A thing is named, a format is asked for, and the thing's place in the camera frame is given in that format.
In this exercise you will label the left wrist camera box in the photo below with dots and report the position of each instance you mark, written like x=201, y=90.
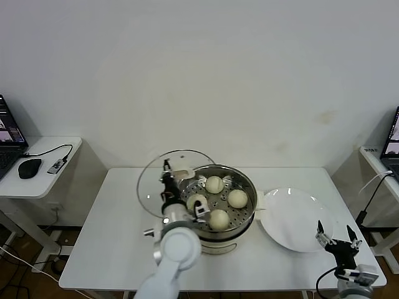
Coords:
x=202, y=210

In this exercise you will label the stainless steel steamer basket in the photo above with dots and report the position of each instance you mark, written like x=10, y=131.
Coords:
x=243, y=187

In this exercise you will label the light blue left robot arm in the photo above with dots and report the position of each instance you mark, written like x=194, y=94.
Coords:
x=177, y=246

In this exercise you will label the black computer mouse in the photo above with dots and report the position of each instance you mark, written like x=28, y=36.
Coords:
x=28, y=168

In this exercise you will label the white round plate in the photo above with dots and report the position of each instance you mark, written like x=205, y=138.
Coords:
x=290, y=218

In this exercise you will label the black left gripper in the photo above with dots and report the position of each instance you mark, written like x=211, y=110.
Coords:
x=172, y=191

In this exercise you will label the cream electric cooking pot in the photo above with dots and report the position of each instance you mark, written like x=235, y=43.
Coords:
x=224, y=246

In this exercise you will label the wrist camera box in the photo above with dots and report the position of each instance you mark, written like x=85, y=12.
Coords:
x=202, y=210
x=366, y=275

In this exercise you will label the white steamed baozi bun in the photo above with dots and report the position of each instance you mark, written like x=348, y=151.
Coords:
x=218, y=220
x=237, y=198
x=214, y=185
x=191, y=202

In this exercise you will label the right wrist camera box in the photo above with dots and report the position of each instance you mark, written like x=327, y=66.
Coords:
x=366, y=275

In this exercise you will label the black laptop beside mouse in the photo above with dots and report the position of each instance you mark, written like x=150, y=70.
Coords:
x=9, y=130

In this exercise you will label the white side table with mouse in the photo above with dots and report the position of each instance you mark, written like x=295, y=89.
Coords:
x=37, y=187

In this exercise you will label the black round floor object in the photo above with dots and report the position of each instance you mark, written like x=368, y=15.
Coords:
x=56, y=267

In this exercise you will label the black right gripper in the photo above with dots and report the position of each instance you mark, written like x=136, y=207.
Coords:
x=343, y=252

